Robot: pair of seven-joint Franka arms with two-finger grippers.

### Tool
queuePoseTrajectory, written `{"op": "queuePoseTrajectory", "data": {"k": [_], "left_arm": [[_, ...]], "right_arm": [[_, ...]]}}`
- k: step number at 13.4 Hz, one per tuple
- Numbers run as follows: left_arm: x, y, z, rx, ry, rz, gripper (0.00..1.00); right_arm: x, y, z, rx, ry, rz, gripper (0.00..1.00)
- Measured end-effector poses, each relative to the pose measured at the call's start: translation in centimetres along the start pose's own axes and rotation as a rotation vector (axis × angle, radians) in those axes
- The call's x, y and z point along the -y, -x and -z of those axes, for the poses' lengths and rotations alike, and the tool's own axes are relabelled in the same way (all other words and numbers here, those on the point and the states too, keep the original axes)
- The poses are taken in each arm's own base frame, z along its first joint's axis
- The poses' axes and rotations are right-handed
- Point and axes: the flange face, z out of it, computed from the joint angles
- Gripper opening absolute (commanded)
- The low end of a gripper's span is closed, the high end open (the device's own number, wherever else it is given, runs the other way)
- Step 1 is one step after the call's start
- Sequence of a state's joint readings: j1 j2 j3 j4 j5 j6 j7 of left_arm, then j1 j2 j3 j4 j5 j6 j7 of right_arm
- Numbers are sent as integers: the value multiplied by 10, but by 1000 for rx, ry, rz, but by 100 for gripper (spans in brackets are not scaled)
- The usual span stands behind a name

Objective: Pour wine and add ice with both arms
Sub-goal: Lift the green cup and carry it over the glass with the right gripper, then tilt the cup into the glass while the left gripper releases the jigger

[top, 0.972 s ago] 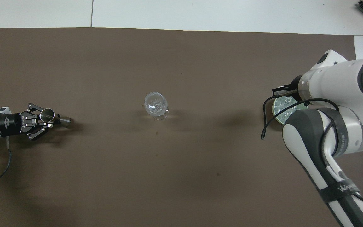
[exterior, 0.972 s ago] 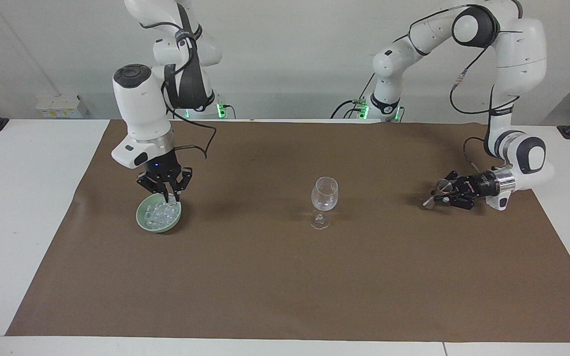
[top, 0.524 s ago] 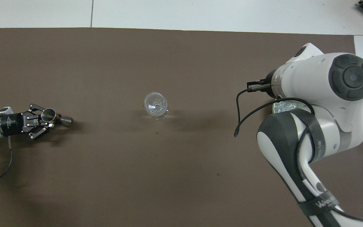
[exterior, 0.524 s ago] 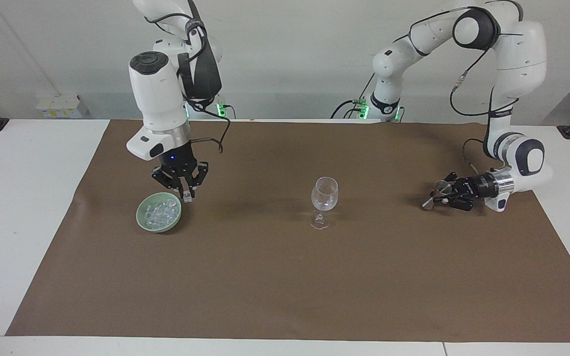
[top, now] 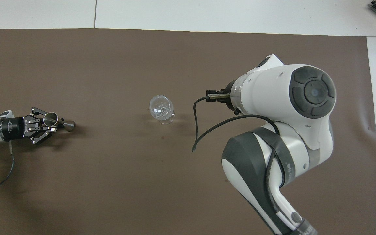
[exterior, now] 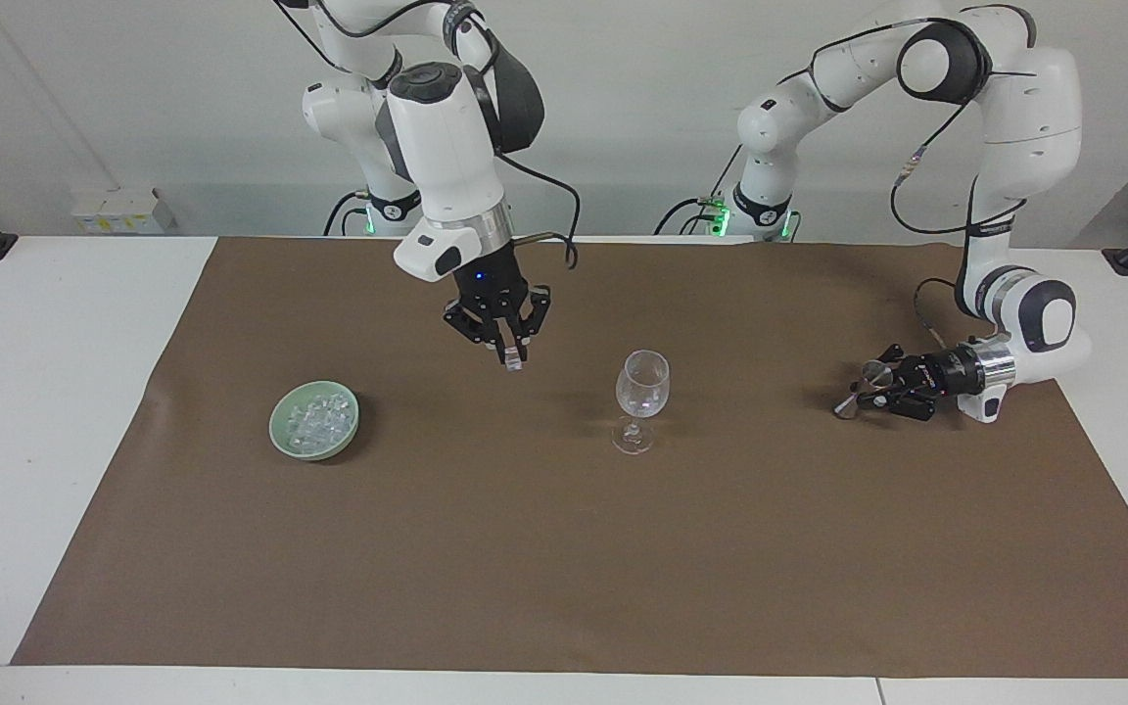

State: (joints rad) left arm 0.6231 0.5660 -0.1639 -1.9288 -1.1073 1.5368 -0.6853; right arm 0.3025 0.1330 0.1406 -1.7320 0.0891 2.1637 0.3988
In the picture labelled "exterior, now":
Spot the black cable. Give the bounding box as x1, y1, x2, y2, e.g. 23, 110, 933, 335
890, 69, 1028, 353
498, 150, 583, 273
654, 196, 724, 237
323, 190, 370, 237

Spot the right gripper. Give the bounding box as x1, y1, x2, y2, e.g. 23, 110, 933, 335
443, 245, 553, 371

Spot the heap of clear ice cubes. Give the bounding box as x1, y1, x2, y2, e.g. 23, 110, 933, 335
286, 391, 353, 445

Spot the clear wine glass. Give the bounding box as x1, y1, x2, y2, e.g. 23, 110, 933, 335
611, 350, 671, 455

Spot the white wall socket box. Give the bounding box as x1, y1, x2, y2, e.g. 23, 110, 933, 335
71, 185, 177, 235

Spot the green ceramic bowl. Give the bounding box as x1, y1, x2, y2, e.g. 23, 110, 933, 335
268, 381, 361, 461

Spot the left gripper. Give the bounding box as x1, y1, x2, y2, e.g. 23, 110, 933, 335
834, 344, 983, 423

